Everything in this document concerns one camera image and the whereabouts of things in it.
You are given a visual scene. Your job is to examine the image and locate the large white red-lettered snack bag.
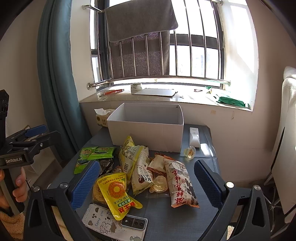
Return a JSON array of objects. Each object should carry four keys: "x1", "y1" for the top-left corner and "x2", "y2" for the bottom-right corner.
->
[{"x1": 164, "y1": 159, "x2": 199, "y2": 208}]

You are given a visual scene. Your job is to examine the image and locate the fuzzy beige left sleeve forearm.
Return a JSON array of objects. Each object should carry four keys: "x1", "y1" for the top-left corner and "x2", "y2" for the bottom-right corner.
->
[{"x1": 1, "y1": 210, "x2": 25, "y2": 240}]

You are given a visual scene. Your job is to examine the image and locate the person's left hand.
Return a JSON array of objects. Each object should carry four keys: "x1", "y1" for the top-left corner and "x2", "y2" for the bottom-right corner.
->
[{"x1": 1, "y1": 167, "x2": 28, "y2": 210}]

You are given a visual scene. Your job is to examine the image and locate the round cake packets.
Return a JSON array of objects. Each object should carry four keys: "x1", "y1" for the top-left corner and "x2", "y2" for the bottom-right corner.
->
[{"x1": 92, "y1": 180, "x2": 107, "y2": 206}]

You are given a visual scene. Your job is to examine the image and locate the green seaweed snack packet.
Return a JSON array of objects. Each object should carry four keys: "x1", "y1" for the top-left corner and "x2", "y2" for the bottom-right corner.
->
[{"x1": 74, "y1": 147, "x2": 115, "y2": 175}]

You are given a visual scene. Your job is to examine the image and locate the yellow sunflower seed packet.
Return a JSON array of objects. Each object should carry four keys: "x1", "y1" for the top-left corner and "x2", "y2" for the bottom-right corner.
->
[{"x1": 97, "y1": 172, "x2": 142, "y2": 221}]

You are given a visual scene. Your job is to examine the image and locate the dark small snack packet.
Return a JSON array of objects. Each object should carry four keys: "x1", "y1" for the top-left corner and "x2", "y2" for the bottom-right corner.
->
[{"x1": 99, "y1": 158, "x2": 114, "y2": 175}]

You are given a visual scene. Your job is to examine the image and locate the small jelly cup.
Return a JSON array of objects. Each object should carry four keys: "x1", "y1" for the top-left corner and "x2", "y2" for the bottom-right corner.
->
[{"x1": 184, "y1": 146, "x2": 196, "y2": 160}]

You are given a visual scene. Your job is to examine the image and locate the teal curtain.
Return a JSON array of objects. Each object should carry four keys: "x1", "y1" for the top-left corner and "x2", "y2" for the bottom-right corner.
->
[{"x1": 37, "y1": 1, "x2": 91, "y2": 161}]

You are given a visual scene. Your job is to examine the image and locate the clear wrapped pastry packet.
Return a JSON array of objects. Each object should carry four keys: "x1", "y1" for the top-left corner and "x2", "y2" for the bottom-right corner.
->
[{"x1": 147, "y1": 153, "x2": 173, "y2": 193}]

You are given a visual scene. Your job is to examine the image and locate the yellow-green snack packet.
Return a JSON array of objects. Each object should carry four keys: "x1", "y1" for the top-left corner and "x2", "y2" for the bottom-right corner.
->
[{"x1": 119, "y1": 136, "x2": 143, "y2": 183}]

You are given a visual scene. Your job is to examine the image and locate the white cream snack packet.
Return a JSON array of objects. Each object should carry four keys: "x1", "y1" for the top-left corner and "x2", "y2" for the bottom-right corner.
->
[{"x1": 131, "y1": 146, "x2": 154, "y2": 196}]

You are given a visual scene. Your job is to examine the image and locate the smartphone with cartoon case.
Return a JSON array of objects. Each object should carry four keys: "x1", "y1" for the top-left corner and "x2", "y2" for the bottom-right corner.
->
[{"x1": 82, "y1": 203, "x2": 148, "y2": 240}]

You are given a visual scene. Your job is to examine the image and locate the white office chair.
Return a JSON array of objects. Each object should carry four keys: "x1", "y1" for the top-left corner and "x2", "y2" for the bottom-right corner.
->
[{"x1": 264, "y1": 66, "x2": 295, "y2": 234}]

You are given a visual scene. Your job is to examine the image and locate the tissue box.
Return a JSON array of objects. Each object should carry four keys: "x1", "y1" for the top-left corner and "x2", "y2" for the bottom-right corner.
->
[{"x1": 94, "y1": 108, "x2": 114, "y2": 127}]

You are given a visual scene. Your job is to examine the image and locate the white cardboard box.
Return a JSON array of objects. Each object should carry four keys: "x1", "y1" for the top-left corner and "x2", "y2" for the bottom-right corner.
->
[{"x1": 107, "y1": 103, "x2": 184, "y2": 153}]

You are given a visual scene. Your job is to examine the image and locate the green plastic bag on sill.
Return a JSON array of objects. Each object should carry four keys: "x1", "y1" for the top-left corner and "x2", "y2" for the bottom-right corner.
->
[{"x1": 217, "y1": 96, "x2": 245, "y2": 108}]

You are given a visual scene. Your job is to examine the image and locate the red pens on sill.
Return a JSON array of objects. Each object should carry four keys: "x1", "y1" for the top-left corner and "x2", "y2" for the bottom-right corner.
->
[{"x1": 100, "y1": 89, "x2": 124, "y2": 97}]

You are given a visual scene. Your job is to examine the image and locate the grey flat tablet on sill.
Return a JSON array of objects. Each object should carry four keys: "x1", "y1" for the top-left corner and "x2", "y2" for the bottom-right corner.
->
[{"x1": 133, "y1": 88, "x2": 178, "y2": 97}]

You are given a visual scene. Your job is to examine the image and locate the steel window guard railing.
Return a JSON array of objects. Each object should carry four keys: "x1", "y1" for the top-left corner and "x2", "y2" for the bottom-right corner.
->
[{"x1": 82, "y1": 1, "x2": 230, "y2": 88}]

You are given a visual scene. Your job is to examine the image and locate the grey towel on railing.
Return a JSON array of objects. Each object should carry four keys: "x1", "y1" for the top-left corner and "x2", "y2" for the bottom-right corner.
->
[{"x1": 105, "y1": 0, "x2": 178, "y2": 42}]

